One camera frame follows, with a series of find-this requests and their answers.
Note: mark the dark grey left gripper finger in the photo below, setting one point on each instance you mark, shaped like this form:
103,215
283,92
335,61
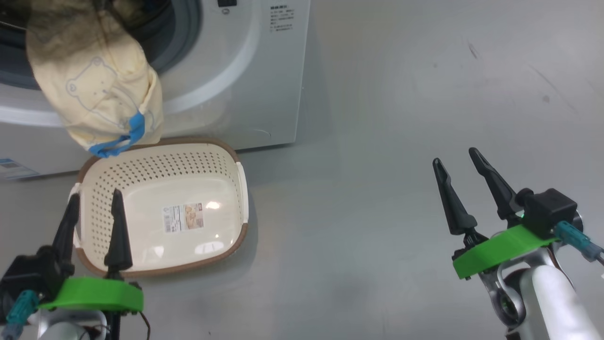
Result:
66,245
118,241

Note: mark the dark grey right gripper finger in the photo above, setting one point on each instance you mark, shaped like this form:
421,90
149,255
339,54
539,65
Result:
455,208
500,189

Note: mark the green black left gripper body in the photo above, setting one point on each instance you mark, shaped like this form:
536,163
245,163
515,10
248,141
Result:
94,295

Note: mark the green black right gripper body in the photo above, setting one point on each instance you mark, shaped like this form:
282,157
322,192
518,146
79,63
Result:
500,250

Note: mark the cream bear print garment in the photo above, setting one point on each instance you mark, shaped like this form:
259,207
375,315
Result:
94,80

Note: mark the cream perforated laundry basket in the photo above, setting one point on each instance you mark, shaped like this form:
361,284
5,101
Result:
141,179

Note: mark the paper sticker inside basket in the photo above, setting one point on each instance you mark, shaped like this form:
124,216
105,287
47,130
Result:
183,218

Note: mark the white washing machine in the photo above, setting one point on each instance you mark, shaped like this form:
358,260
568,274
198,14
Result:
264,94

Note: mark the grey rubber door gasket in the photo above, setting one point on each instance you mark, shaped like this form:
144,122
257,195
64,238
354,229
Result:
181,28

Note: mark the black door latch socket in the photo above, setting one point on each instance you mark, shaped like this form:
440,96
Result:
226,3

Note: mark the blue white energy label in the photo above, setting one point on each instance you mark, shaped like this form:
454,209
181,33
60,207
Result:
16,169

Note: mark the small printed text label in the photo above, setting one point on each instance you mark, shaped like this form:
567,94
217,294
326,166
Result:
281,18

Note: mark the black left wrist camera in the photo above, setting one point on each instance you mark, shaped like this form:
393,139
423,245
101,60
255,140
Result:
23,274

